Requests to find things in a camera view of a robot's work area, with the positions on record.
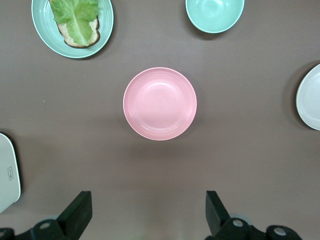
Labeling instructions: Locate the toasted bread slice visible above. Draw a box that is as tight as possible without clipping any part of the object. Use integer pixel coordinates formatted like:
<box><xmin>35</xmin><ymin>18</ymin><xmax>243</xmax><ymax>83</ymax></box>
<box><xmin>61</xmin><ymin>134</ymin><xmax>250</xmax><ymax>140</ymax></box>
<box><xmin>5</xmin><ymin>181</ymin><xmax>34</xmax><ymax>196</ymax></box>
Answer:
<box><xmin>48</xmin><ymin>0</ymin><xmax>102</xmax><ymax>49</ymax></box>

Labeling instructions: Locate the green plate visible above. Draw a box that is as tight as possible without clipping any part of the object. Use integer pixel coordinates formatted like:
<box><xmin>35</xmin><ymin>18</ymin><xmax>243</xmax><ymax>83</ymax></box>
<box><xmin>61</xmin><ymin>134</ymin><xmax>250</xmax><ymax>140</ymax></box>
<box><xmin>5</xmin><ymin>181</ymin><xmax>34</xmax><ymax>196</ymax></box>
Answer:
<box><xmin>31</xmin><ymin>0</ymin><xmax>115</xmax><ymax>60</ymax></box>

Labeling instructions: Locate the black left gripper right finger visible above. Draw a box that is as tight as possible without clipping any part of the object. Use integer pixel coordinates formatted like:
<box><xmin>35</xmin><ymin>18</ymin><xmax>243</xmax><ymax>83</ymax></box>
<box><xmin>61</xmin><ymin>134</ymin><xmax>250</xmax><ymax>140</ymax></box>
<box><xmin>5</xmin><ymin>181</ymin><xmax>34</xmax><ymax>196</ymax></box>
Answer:
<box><xmin>205</xmin><ymin>190</ymin><xmax>301</xmax><ymax>240</ymax></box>

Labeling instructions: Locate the small green bowl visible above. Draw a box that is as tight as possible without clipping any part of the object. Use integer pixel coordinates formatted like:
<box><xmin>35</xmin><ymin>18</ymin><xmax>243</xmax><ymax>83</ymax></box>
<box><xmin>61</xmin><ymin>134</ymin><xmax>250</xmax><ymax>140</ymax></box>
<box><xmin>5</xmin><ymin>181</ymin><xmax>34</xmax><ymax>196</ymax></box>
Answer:
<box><xmin>185</xmin><ymin>0</ymin><xmax>245</xmax><ymax>34</ymax></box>

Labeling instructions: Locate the beige shallow bowl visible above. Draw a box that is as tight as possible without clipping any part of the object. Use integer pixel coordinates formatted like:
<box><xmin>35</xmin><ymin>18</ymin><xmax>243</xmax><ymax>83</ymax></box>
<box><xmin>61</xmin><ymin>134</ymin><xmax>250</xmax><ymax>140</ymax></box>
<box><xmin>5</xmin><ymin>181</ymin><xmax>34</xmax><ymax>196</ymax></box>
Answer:
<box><xmin>295</xmin><ymin>63</ymin><xmax>320</xmax><ymax>131</ymax></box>

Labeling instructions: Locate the cream toaster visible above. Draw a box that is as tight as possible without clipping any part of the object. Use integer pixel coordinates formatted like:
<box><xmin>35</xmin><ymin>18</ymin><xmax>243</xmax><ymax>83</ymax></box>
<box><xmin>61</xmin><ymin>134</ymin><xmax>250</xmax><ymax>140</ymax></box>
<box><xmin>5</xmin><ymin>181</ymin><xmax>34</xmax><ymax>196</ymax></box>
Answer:
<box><xmin>0</xmin><ymin>132</ymin><xmax>22</xmax><ymax>215</ymax></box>

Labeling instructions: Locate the pink shallow bowl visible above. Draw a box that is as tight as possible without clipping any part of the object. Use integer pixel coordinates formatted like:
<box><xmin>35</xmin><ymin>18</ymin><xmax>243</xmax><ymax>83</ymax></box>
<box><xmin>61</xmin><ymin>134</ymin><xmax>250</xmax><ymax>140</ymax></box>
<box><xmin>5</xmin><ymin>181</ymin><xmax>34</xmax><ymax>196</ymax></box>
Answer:
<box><xmin>122</xmin><ymin>66</ymin><xmax>198</xmax><ymax>141</ymax></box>

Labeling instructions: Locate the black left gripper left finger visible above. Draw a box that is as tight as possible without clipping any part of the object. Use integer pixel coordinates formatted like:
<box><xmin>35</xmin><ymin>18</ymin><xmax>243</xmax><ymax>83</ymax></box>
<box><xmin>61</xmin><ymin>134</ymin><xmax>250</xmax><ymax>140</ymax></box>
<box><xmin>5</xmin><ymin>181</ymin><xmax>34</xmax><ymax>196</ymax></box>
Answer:
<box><xmin>0</xmin><ymin>191</ymin><xmax>93</xmax><ymax>240</ymax></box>

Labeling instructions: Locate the green lettuce leaf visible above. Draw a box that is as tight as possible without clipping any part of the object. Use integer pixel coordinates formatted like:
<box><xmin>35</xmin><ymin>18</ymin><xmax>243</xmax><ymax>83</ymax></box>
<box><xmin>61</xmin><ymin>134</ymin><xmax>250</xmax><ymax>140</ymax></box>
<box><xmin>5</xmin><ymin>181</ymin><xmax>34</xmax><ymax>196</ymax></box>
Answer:
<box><xmin>49</xmin><ymin>0</ymin><xmax>103</xmax><ymax>47</ymax></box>

